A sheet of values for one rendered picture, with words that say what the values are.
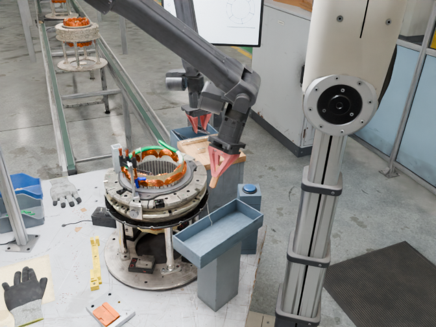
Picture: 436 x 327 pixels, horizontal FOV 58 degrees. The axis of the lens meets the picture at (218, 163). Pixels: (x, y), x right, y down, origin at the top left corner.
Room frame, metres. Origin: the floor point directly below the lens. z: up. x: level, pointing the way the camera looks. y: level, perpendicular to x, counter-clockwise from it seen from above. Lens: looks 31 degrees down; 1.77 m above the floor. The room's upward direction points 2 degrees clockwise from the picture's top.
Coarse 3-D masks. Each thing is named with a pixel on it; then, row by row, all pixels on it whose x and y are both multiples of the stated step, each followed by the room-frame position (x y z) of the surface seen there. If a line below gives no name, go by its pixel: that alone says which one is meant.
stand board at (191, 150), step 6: (198, 138) 1.36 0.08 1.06; (180, 144) 1.31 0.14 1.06; (192, 144) 1.31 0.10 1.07; (198, 144) 1.31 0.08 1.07; (204, 144) 1.31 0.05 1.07; (180, 150) 1.29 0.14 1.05; (186, 150) 1.26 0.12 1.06; (192, 150) 1.26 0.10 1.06; (192, 156) 1.22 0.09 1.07; (198, 156) 1.22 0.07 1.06; (204, 156) 1.22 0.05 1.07; (222, 156) 1.22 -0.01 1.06; (240, 156) 1.23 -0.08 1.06; (204, 162) 1.18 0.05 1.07; (234, 162) 1.21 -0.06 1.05; (210, 168) 1.17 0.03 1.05
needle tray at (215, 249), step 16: (224, 208) 0.93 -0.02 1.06; (240, 208) 0.95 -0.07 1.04; (192, 224) 0.84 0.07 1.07; (208, 224) 0.88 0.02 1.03; (224, 224) 0.89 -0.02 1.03; (240, 224) 0.90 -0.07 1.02; (256, 224) 0.88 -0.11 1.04; (176, 240) 0.78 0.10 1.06; (192, 240) 0.82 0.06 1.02; (208, 240) 0.83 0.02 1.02; (224, 240) 0.78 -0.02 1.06; (240, 240) 0.83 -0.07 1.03; (192, 256) 0.74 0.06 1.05; (208, 256) 0.74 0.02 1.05; (224, 256) 0.80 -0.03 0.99; (240, 256) 0.85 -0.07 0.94; (208, 272) 0.80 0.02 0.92; (224, 272) 0.81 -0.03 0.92; (208, 288) 0.80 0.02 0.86; (224, 288) 0.81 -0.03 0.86; (208, 304) 0.80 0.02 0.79; (224, 304) 0.81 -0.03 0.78
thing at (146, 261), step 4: (140, 256) 0.96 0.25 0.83; (144, 256) 0.95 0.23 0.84; (148, 256) 0.95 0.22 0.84; (152, 256) 0.95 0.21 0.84; (140, 260) 0.93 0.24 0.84; (144, 260) 0.93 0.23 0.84; (148, 260) 0.93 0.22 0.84; (152, 260) 0.94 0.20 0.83; (136, 264) 0.92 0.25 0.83; (140, 264) 0.92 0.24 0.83; (144, 264) 0.92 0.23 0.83; (148, 264) 0.92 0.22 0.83; (152, 264) 0.93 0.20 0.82; (144, 268) 0.92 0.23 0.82; (148, 268) 0.92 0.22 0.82
